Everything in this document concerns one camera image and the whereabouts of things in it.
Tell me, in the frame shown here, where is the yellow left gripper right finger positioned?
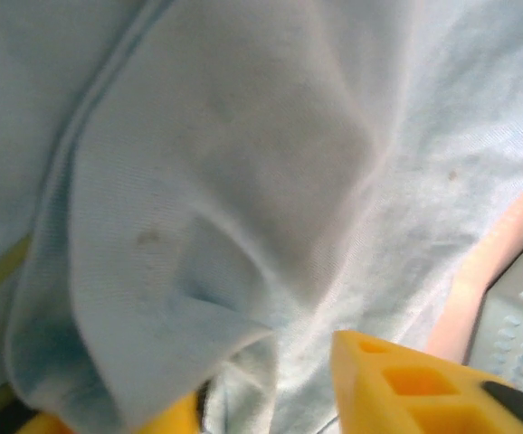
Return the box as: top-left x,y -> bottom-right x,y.
331,329 -> 523,434

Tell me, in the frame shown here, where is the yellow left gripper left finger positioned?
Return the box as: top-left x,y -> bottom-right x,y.
16,392 -> 203,434

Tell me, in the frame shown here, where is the light blue t-shirt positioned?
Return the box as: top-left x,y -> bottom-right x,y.
0,0 -> 523,434

